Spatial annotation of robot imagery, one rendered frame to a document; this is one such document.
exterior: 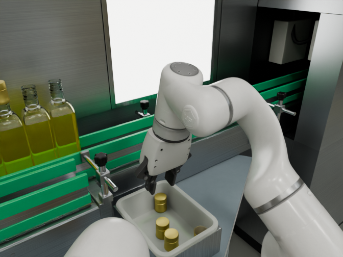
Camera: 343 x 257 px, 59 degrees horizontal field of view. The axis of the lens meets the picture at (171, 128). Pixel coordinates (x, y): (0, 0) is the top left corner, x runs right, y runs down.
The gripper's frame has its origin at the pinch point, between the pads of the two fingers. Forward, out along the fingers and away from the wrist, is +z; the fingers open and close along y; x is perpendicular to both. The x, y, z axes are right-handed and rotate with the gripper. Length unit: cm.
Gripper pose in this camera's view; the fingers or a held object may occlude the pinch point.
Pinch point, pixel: (160, 180)
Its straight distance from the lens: 70.4
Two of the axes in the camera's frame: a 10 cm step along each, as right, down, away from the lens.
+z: -1.6, 7.7, 6.2
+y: -8.1, 2.6, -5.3
